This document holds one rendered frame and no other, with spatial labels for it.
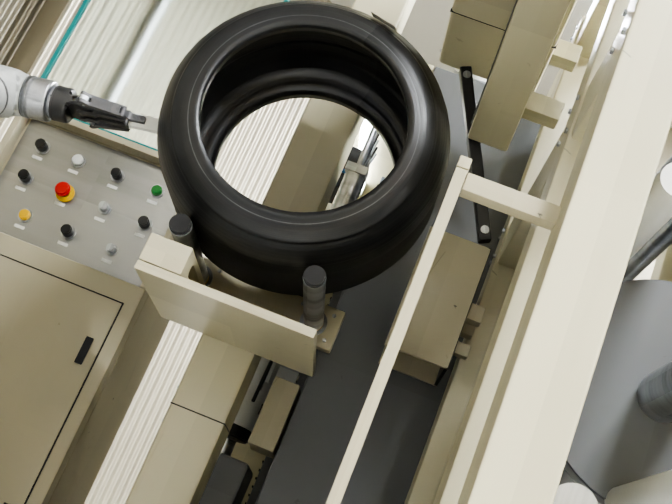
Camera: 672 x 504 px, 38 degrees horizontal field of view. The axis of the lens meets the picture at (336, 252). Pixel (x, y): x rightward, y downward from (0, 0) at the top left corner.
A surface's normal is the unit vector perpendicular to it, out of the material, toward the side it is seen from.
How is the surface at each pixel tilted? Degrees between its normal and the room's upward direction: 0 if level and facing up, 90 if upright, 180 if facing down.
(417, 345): 90
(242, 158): 90
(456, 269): 90
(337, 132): 90
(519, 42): 162
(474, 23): 180
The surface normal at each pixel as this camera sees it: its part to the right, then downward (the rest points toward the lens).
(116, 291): 0.03, -0.33
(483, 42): -0.37, 0.88
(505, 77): -0.34, 0.73
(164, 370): 0.70, 0.04
